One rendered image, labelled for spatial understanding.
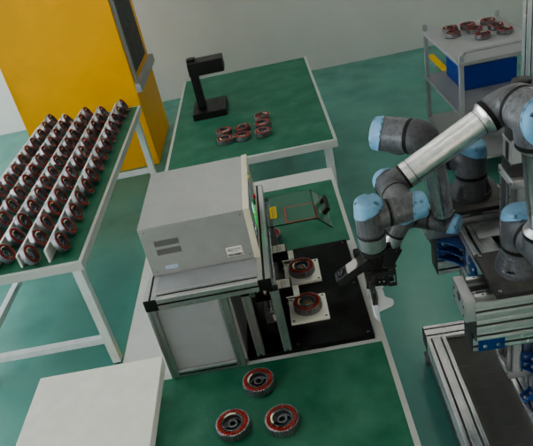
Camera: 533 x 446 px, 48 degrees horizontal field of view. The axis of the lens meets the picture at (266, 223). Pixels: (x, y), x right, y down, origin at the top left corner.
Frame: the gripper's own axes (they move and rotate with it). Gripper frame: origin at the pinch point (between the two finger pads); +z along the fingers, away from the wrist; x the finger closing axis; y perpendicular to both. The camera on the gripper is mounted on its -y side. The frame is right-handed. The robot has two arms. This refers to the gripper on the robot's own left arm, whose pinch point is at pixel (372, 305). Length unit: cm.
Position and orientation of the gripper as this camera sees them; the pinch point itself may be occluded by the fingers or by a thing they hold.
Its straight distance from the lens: 176.9
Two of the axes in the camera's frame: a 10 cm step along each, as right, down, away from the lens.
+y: 9.8, -1.7, -0.8
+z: 1.9, 8.4, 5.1
